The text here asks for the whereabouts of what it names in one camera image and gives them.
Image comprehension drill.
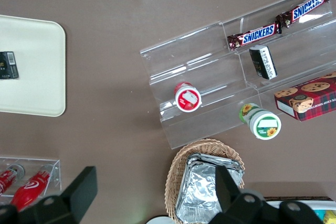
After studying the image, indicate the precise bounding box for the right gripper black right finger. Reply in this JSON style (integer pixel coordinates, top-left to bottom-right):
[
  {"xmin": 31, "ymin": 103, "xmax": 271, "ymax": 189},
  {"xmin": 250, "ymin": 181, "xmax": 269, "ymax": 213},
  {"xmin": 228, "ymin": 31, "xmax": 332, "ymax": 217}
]
[{"xmin": 209, "ymin": 166, "xmax": 324, "ymax": 224}]

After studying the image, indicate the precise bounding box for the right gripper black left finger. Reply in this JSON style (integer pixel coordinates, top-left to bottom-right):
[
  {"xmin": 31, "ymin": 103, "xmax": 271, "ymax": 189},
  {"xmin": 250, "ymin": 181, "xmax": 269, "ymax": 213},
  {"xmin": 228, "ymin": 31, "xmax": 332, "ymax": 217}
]
[{"xmin": 0, "ymin": 166, "xmax": 99, "ymax": 224}]

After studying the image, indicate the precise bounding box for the white rectangular snack tray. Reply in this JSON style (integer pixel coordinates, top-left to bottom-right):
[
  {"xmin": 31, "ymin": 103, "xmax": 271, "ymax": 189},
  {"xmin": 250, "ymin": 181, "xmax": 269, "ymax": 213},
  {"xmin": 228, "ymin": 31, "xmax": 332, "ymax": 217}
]
[{"xmin": 264, "ymin": 196, "xmax": 336, "ymax": 224}]

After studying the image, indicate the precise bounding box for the oval light wicker basket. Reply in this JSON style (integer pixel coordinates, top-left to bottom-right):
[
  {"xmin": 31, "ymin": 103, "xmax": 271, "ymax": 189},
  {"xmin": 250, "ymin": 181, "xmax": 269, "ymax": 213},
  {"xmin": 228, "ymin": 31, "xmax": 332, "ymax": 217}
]
[{"xmin": 164, "ymin": 138, "xmax": 246, "ymax": 222}]

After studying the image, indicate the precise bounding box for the beige plastic tray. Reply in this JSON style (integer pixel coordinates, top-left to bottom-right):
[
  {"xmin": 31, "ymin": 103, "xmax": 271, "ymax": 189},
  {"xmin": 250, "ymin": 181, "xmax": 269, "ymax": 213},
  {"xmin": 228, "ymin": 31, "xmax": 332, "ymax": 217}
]
[{"xmin": 0, "ymin": 14, "xmax": 66, "ymax": 118}]

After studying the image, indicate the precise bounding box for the clear acrylic bottle rack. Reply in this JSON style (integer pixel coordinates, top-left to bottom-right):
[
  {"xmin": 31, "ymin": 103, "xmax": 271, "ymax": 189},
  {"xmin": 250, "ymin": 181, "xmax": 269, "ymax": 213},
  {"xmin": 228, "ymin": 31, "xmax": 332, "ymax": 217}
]
[{"xmin": 0, "ymin": 156, "xmax": 62, "ymax": 201}]

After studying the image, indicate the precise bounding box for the red cola bottle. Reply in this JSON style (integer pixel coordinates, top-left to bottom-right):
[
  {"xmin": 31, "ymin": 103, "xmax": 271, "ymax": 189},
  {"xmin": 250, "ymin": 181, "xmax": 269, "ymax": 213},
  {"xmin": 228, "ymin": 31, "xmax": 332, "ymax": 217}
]
[
  {"xmin": 9, "ymin": 164, "xmax": 55, "ymax": 212},
  {"xmin": 0, "ymin": 164, "xmax": 26, "ymax": 196}
]

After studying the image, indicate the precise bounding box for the aluminium foil container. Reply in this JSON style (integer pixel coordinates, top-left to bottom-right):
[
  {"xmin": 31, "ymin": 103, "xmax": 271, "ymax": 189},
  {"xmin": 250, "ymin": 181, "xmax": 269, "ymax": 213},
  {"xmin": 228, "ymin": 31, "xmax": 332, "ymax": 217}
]
[
  {"xmin": 174, "ymin": 155, "xmax": 190, "ymax": 222},
  {"xmin": 180, "ymin": 155, "xmax": 245, "ymax": 222}
]

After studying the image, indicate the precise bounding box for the teal snack packet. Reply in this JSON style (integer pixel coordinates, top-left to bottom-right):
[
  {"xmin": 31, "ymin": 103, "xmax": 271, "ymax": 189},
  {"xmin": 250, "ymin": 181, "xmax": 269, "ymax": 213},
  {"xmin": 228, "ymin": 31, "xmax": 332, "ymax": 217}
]
[{"xmin": 313, "ymin": 209, "xmax": 327, "ymax": 221}]

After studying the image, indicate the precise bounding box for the green lid yogurt cup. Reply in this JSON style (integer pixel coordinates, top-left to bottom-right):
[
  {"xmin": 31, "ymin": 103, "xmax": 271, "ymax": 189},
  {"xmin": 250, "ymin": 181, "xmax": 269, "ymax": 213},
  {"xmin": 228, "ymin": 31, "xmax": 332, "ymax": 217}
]
[{"xmin": 238, "ymin": 103, "xmax": 282, "ymax": 141}]

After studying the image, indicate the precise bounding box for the yellow snack packet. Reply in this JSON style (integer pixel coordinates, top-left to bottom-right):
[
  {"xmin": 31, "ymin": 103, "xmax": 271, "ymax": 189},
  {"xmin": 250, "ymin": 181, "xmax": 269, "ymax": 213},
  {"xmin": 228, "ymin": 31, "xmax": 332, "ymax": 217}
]
[{"xmin": 323, "ymin": 209, "xmax": 336, "ymax": 224}]

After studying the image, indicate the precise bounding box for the red lid yogurt cup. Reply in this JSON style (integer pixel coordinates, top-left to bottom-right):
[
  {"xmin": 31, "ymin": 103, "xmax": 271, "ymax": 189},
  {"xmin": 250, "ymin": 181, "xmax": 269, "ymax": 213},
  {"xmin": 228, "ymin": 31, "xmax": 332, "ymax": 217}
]
[{"xmin": 174, "ymin": 81, "xmax": 203, "ymax": 112}]

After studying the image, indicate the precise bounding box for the red tartan cookie box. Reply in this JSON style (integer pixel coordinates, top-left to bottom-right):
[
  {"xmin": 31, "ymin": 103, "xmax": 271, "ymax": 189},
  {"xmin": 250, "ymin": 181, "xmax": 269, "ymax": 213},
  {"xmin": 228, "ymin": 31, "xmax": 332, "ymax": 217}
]
[{"xmin": 274, "ymin": 71, "xmax": 336, "ymax": 122}]

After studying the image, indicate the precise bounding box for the black and white small box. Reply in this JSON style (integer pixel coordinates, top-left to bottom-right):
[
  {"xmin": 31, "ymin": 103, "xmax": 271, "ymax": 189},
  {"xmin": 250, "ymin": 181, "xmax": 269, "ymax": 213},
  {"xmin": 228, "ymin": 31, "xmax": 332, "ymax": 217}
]
[{"xmin": 248, "ymin": 45, "xmax": 278, "ymax": 81}]

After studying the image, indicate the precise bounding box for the small black card box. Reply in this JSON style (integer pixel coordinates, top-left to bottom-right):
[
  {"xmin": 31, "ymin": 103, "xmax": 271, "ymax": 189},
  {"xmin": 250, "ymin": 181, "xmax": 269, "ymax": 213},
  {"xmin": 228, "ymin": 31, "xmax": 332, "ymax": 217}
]
[{"xmin": 0, "ymin": 51, "xmax": 20, "ymax": 81}]

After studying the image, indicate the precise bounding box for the clear acrylic stepped stand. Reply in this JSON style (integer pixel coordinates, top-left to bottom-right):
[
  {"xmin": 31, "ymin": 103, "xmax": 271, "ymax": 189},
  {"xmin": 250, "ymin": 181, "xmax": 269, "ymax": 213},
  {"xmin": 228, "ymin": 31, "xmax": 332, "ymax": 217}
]
[
  {"xmin": 140, "ymin": 20, "xmax": 262, "ymax": 150},
  {"xmin": 222, "ymin": 0, "xmax": 336, "ymax": 120}
]

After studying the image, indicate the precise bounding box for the Snickers chocolate bar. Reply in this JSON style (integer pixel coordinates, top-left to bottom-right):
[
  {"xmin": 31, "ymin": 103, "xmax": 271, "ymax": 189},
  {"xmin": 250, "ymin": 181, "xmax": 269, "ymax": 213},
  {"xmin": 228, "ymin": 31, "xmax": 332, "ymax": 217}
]
[
  {"xmin": 226, "ymin": 23, "xmax": 284, "ymax": 52},
  {"xmin": 275, "ymin": 0, "xmax": 330, "ymax": 29}
]

